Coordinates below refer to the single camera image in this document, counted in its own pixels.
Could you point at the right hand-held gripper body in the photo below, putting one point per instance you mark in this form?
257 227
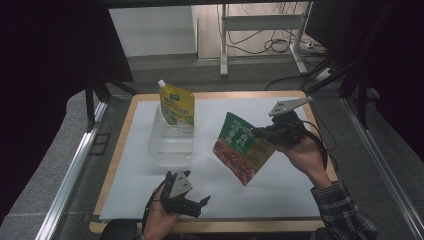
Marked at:
286 131

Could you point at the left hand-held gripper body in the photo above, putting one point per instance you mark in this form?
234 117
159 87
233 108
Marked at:
180 185

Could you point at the green meat snack packet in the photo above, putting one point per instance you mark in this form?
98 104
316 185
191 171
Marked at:
233 140

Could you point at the clear plastic container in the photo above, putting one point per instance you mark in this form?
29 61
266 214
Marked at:
170 146

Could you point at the yellow spout pouch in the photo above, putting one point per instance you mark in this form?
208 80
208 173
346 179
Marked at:
176 106

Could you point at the person's right hand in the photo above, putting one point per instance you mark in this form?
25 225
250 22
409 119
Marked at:
310 160

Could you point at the person's left hand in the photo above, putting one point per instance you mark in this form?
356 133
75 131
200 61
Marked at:
158 220

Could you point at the white power strip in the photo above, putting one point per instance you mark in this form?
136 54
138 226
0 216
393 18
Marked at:
324 75

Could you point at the person's dark clothing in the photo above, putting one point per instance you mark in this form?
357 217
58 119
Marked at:
120 231

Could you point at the black metal stand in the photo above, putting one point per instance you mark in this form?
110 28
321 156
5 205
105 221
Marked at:
362 106
89 106

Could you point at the dark curtain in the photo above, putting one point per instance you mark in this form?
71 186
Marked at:
40 66
400 66

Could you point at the aluminium rail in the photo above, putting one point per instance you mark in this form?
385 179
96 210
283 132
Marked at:
383 166
71 166

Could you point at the white desk frame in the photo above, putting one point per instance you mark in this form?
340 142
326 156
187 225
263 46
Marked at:
260 22

